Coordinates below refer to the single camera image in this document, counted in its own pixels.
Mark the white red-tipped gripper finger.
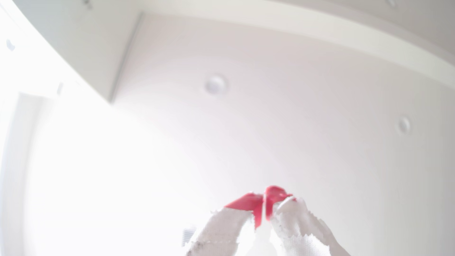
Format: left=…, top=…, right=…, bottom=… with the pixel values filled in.
left=186, top=193, right=265, bottom=256
left=265, top=186, right=352, bottom=256

